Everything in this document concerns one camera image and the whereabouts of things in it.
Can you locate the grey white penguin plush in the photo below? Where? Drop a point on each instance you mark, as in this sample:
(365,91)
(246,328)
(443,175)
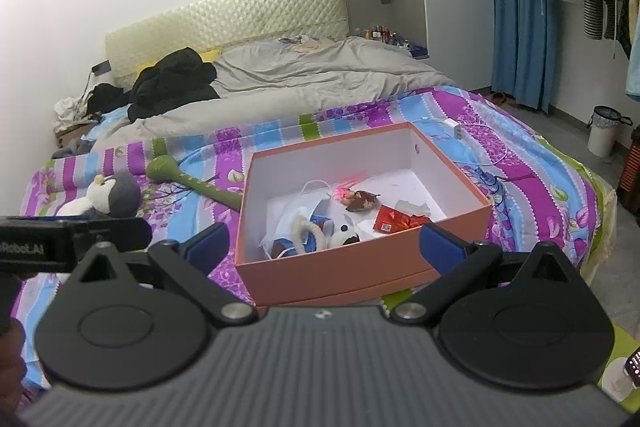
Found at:
(117,196)

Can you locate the blue curtain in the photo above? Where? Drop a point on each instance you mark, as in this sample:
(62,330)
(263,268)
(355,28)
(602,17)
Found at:
(525,46)

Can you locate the green plush massage stick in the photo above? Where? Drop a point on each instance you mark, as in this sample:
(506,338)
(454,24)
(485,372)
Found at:
(165,169)

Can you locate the red foil candy wrapper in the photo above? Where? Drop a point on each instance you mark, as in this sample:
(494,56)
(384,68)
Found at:
(390,220)

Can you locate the white waste bin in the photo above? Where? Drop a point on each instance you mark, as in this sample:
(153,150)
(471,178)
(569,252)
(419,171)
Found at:
(603,127)

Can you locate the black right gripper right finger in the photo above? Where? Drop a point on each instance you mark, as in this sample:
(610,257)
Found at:
(512,320)

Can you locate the white charger with cable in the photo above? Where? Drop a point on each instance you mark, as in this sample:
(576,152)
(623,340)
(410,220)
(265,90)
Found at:
(475,148)

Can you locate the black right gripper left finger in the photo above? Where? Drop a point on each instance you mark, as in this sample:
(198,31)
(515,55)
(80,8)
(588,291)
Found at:
(129,321)

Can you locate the small panda plush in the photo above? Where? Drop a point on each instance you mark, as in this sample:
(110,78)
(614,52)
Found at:
(344,234)

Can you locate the white face mask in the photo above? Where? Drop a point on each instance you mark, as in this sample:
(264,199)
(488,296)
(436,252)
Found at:
(311,199)

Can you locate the white crumpled cloth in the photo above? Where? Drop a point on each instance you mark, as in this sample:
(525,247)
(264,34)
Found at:
(69,113)

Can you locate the pink feather toy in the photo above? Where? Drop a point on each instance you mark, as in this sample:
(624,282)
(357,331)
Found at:
(344,191)

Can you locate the brown candy packet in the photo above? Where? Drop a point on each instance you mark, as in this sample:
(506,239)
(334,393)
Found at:
(359,201)

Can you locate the beige fluffy keychain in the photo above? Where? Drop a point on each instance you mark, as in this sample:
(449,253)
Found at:
(302,227)

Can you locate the person's left hand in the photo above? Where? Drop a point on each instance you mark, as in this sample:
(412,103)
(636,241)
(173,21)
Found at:
(12,365)

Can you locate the blue tissue pack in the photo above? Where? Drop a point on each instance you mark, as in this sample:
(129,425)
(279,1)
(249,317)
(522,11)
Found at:
(307,236)

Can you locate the pink cardboard box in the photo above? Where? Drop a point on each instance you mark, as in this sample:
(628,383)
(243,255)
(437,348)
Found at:
(396,162)

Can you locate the cream quilted headboard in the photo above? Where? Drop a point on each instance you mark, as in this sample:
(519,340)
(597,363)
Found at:
(219,24)

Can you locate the white knitted sock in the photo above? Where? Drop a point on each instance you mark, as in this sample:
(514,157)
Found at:
(410,209)

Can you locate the black clothes pile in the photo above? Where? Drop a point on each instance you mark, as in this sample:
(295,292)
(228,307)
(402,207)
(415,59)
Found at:
(179,78)

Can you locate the colourful striped floral blanket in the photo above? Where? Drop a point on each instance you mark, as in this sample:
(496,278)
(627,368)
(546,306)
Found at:
(549,196)

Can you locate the grey duvet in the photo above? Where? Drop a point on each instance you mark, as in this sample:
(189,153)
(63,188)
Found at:
(262,81)

